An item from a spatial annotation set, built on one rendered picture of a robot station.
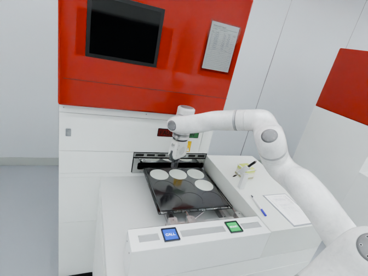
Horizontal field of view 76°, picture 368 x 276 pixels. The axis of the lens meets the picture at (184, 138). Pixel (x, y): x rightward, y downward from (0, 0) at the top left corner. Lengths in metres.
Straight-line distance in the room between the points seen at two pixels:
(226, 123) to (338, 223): 0.52
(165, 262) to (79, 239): 0.85
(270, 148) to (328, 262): 0.34
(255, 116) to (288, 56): 2.64
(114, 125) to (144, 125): 0.15
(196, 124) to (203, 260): 0.53
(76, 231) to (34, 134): 1.56
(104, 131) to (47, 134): 1.71
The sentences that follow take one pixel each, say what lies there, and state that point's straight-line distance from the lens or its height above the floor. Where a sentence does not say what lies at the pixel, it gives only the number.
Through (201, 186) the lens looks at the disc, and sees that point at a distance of 1.28.
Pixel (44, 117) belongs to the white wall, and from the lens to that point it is 2.84.
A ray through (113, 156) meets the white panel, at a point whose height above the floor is 0.94.
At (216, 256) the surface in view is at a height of 0.88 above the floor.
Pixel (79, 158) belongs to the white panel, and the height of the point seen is 0.93.
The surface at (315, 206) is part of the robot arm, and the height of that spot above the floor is 1.22.
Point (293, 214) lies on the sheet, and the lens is 1.23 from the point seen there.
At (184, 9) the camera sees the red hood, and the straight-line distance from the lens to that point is 1.16.
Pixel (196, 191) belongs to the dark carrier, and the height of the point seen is 0.90.
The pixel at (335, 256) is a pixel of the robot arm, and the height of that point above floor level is 1.18.
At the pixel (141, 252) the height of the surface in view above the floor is 0.95.
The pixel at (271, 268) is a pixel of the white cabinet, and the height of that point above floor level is 0.73.
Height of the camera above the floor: 1.58
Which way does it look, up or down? 22 degrees down
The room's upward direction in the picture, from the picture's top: 12 degrees clockwise
